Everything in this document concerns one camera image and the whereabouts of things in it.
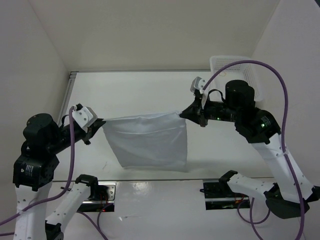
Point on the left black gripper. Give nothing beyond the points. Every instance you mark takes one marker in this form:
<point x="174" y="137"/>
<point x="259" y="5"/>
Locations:
<point x="93" y="129"/>

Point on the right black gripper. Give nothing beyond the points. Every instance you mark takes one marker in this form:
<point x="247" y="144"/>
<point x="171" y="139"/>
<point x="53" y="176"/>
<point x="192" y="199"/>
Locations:
<point x="195" y="111"/>

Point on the white skirt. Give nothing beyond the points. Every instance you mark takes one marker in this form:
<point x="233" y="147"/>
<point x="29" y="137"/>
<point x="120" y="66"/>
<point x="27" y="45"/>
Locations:
<point x="151" y="141"/>

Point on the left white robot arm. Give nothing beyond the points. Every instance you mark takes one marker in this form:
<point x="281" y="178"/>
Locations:
<point x="40" y="217"/>

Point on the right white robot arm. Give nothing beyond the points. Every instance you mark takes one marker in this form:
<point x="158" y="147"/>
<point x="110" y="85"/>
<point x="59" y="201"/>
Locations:
<point x="291" y="194"/>

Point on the white perforated plastic basket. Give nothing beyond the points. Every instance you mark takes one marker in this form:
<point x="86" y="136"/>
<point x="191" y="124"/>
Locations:
<point x="245" y="72"/>

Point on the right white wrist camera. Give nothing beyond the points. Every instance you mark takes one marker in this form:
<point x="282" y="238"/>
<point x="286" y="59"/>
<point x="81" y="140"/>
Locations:
<point x="198" y="85"/>

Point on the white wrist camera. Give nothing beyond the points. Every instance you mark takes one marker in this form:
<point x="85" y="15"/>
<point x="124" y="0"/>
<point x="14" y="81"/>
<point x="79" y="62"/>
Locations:
<point x="198" y="85"/>
<point x="84" y="116"/>

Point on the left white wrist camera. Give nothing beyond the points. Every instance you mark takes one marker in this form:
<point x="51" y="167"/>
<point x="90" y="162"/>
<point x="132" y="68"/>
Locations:
<point x="84" y="116"/>

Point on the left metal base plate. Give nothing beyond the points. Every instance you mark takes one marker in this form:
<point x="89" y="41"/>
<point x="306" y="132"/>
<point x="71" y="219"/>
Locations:
<point x="102" y="198"/>

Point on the metal base plate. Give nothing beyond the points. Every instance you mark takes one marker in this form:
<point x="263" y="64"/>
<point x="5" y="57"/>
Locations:
<point x="102" y="198"/>
<point x="217" y="198"/>

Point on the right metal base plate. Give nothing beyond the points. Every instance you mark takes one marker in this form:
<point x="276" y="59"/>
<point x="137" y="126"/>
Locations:
<point x="217" y="198"/>

